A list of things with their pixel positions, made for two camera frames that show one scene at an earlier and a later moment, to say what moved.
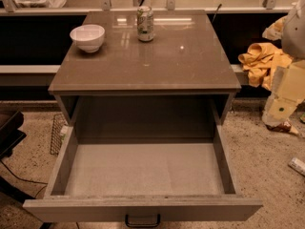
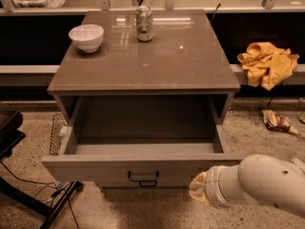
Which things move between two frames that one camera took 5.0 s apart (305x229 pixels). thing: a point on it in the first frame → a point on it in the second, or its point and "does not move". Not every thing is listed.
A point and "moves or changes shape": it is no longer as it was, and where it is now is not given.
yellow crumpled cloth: x=260 y=59 does not move
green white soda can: x=145 y=24 does not move
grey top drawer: x=143 y=182 moves or changes shape
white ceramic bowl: x=89 y=37 does not move
